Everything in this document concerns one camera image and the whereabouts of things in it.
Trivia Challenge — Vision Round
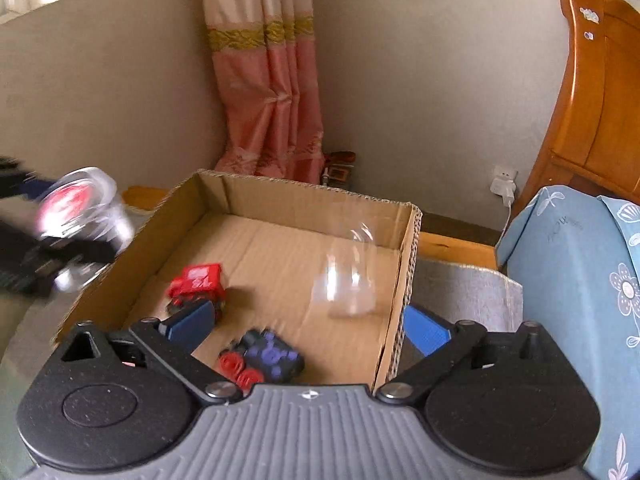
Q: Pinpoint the red toy train block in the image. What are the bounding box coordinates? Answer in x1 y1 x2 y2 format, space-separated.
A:
166 263 226 322

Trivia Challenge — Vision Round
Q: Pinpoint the clear jar red lid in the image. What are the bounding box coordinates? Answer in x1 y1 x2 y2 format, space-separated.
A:
34 166 137 294

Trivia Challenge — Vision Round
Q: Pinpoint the clear plastic cup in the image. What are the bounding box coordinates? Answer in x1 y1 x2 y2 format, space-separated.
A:
310 222 378 318

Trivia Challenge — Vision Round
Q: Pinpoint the brown cardboard box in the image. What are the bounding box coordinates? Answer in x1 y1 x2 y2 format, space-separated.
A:
58 170 422 387

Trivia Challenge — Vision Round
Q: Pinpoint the wooden headboard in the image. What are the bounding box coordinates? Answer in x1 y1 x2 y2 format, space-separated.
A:
513 0 640 214

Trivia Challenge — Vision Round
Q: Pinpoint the pink curtain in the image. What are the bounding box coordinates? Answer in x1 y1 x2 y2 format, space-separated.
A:
203 0 323 183

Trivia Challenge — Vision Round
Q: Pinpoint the white wall charger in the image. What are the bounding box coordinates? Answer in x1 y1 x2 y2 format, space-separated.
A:
489 166 518 208

